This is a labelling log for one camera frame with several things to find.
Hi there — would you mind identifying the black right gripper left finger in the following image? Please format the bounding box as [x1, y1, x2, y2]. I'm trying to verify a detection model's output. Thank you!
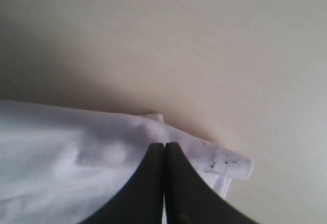
[82, 143, 164, 223]

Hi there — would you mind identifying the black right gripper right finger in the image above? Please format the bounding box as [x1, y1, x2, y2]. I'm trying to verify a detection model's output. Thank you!
[165, 142, 255, 224]

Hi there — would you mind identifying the white t-shirt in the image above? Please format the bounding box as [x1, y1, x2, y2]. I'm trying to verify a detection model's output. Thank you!
[1, 101, 253, 223]

